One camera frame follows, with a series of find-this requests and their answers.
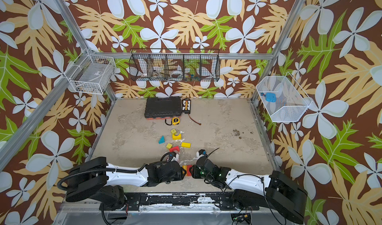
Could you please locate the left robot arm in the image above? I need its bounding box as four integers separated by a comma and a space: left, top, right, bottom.
57, 152, 187, 210

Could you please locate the white mesh basket right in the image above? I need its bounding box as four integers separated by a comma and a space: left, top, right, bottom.
256, 76, 313, 123

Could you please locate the blue object in basket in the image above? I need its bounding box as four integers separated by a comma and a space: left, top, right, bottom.
265, 92, 277, 103

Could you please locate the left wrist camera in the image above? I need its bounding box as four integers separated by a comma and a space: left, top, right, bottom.
167, 152, 179, 162

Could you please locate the red arch block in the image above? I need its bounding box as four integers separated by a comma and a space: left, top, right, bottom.
169, 146, 180, 152

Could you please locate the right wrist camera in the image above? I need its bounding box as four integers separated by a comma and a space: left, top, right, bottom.
197, 149, 207, 158

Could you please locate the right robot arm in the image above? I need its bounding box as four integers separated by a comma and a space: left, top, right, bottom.
189, 156, 308, 225

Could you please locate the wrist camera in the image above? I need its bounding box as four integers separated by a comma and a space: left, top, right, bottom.
167, 152, 179, 162
197, 149, 207, 158

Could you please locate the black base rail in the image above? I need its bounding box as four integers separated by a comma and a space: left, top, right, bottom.
119, 192, 239, 211

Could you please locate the black tool case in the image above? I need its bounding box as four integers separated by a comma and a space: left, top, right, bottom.
144, 97, 182, 119

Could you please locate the teal triangle block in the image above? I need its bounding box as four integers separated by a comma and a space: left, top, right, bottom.
158, 136, 165, 144

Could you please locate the white wire basket left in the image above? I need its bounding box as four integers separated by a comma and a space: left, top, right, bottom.
65, 49, 116, 95

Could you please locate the red rectangular block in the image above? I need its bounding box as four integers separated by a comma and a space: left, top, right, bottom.
187, 165, 193, 177

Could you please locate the tape roll in basket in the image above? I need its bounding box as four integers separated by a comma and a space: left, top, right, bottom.
170, 70, 183, 78

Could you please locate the black battery holder box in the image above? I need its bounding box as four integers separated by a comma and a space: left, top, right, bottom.
182, 98, 191, 114

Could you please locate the black wire basket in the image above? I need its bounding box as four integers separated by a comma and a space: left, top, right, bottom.
128, 48, 221, 82

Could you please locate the red cable piece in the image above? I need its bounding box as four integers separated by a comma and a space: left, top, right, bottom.
187, 113, 203, 126

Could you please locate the yellow tape measure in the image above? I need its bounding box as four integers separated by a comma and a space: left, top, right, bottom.
172, 117, 180, 125

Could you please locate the yellow arch block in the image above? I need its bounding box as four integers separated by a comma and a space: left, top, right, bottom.
172, 133, 182, 140

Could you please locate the yellow rectangular block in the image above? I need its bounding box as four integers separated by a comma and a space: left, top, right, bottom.
181, 142, 191, 148

